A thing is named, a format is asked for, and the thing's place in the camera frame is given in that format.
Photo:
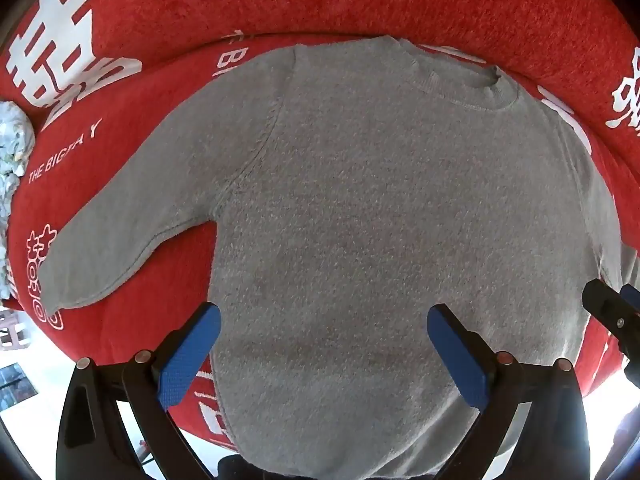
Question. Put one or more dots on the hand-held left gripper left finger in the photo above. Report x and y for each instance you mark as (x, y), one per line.
(192, 347)

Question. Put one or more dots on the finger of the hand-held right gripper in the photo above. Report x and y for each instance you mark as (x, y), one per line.
(607, 307)

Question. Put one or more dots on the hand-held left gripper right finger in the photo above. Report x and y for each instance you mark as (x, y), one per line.
(457, 355)

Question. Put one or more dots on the grey knit sweater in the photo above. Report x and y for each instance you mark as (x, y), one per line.
(360, 220)

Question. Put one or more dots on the wooden furniture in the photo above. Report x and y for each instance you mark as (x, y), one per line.
(12, 330)

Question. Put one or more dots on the crumpled white patterned cloth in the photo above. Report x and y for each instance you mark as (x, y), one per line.
(14, 140)

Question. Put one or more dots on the red printed blanket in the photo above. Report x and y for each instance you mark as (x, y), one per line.
(300, 0)

